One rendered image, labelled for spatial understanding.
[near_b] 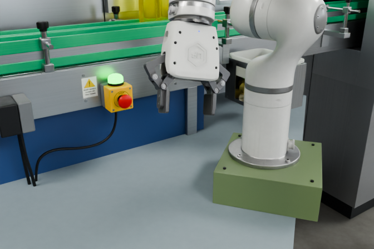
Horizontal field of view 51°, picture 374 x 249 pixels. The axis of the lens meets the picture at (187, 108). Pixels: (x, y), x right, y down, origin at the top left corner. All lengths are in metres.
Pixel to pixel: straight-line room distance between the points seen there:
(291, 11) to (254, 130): 0.31
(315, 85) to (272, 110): 1.26
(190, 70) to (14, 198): 0.64
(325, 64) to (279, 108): 1.21
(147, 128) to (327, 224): 1.31
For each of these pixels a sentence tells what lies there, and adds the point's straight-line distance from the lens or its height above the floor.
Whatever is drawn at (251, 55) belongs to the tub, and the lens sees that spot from 1.49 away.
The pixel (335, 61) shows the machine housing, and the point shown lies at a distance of 2.13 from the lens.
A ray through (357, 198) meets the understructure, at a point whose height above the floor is 0.16.
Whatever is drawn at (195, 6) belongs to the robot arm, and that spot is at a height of 1.25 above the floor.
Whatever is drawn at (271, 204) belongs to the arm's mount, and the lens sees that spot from 0.99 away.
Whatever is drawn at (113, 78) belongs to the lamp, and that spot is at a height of 1.02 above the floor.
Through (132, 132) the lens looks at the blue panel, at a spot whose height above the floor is 0.81.
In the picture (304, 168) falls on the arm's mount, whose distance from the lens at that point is 1.03.
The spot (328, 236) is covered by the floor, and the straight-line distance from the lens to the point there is 2.23.
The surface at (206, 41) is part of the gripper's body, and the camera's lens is 0.70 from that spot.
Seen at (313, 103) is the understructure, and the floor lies 0.58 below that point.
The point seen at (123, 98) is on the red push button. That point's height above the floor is 0.97.
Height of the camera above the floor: 1.33
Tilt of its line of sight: 21 degrees down
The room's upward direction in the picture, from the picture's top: straight up
